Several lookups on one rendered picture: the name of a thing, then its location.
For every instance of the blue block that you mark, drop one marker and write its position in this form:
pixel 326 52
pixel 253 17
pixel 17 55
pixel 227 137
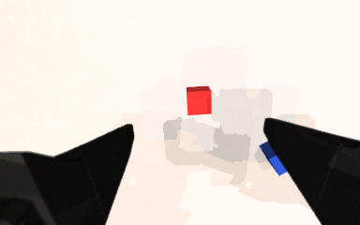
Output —
pixel 272 158

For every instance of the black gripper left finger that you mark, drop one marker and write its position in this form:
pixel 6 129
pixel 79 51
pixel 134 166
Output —
pixel 76 187

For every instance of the red block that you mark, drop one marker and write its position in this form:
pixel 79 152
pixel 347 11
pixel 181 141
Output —
pixel 199 100

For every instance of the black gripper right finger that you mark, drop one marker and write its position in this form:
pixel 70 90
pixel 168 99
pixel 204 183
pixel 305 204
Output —
pixel 324 166

